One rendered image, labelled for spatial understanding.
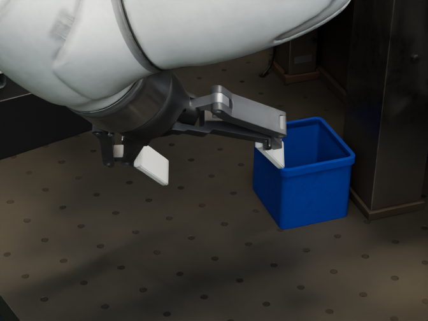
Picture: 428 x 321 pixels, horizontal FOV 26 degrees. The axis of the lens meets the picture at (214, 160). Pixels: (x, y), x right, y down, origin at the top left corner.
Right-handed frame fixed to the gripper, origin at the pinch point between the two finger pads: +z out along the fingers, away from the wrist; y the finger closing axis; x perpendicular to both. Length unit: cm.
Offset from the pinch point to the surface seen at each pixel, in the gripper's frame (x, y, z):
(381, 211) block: 0.2, -12.0, 24.7
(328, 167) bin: -3.5, -7.9, 16.1
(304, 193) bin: -0.9, -4.3, 17.1
